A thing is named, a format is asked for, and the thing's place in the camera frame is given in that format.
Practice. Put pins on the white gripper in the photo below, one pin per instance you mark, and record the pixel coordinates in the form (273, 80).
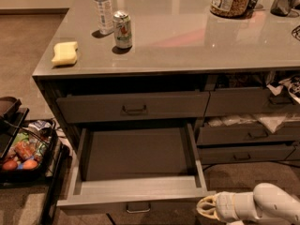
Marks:
(224, 206)

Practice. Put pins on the grey drawer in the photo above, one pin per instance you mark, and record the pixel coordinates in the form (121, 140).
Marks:
(249, 100)
(139, 106)
(248, 133)
(135, 171)
(242, 154)

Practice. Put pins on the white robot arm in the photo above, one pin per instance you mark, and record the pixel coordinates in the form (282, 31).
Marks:
(266, 204)

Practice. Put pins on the plastic bags in drawer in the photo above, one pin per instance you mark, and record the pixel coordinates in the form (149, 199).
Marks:
(271, 121)

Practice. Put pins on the grey kitchen counter cabinet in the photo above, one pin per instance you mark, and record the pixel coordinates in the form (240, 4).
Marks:
(178, 46)

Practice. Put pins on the black cart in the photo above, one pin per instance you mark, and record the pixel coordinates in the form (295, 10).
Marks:
(29, 202)

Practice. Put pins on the black basket of snacks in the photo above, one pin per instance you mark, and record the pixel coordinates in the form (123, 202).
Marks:
(29, 151)

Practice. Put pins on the silver green soda can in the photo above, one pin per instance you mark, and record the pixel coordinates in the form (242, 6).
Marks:
(122, 29)

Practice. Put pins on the yellow sponge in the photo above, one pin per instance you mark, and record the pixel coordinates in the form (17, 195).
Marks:
(65, 53)

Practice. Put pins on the dark glass pitcher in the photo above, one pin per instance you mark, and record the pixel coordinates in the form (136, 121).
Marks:
(284, 7)

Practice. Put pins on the clear plastic water bottle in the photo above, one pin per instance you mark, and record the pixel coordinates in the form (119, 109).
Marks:
(104, 13)

